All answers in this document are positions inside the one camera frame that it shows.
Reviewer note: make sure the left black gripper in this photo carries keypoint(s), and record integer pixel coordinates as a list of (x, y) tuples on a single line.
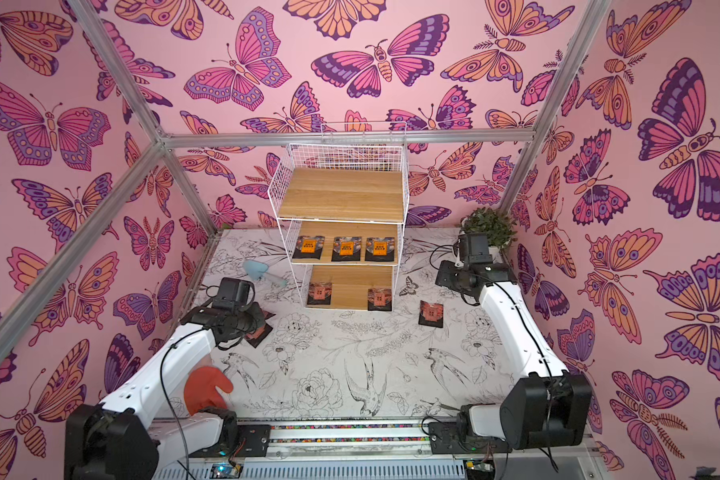
[(259, 318)]

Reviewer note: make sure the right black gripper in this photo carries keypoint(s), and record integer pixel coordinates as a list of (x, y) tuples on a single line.
[(450, 279)]

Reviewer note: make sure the red tea bag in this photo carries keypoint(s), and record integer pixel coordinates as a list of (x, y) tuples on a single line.
[(431, 314), (256, 338), (319, 294), (379, 299)]

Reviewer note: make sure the orange tea bag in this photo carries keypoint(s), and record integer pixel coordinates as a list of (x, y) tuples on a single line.
[(309, 247), (380, 249), (346, 249)]

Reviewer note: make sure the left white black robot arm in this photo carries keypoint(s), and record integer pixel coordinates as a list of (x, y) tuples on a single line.
[(116, 438)]

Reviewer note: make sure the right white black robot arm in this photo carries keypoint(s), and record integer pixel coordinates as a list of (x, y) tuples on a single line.
[(548, 405)]

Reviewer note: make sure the middle wooden shelf board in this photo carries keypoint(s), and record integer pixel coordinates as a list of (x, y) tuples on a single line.
[(330, 230)]

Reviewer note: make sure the wooden shelf board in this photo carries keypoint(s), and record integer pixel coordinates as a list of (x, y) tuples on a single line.
[(350, 284), (330, 230), (335, 195)]

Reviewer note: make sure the bottom wooden shelf board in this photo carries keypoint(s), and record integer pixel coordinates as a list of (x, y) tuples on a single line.
[(350, 284)]

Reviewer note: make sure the top wooden shelf board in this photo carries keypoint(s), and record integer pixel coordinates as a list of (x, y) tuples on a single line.
[(335, 195)]

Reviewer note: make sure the light blue garden trowel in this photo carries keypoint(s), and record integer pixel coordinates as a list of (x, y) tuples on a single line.
[(260, 271)]

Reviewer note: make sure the green potted plant white pot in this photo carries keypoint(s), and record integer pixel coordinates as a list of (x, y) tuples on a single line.
[(496, 226)]

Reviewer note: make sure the red oven mitt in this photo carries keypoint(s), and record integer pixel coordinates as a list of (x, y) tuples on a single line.
[(203, 389)]

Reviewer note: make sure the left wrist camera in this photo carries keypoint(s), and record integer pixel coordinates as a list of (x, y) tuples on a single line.
[(234, 294)]

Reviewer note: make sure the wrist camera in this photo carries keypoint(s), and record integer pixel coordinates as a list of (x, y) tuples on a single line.
[(474, 248), (234, 294)]

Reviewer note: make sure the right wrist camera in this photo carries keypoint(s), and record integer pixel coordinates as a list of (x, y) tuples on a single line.
[(474, 248)]

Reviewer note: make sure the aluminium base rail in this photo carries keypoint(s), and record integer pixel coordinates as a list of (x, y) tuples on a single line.
[(426, 448)]

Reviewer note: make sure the white wire shelf rack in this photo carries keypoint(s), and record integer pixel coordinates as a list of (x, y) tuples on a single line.
[(334, 156)]

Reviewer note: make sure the aluminium frame profiles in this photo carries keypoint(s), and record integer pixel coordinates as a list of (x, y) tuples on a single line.
[(23, 311)]

